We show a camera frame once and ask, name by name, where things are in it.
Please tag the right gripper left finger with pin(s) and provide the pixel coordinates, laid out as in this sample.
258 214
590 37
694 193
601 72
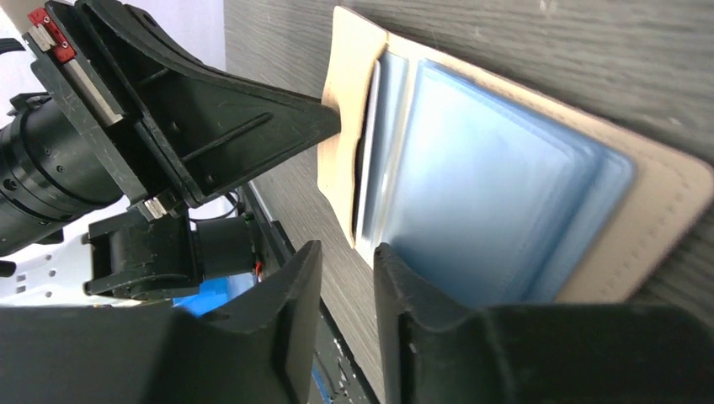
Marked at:
257 348

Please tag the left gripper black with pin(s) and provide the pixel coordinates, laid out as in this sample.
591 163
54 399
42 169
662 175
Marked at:
50 177

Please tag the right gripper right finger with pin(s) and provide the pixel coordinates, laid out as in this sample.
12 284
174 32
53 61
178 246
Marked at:
434 350

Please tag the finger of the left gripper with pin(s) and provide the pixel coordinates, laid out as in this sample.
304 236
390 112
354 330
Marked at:
209 130

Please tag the beige leather card holder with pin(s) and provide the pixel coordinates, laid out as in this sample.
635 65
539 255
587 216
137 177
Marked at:
671 192

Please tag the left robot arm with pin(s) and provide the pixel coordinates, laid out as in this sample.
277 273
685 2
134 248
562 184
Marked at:
127 112

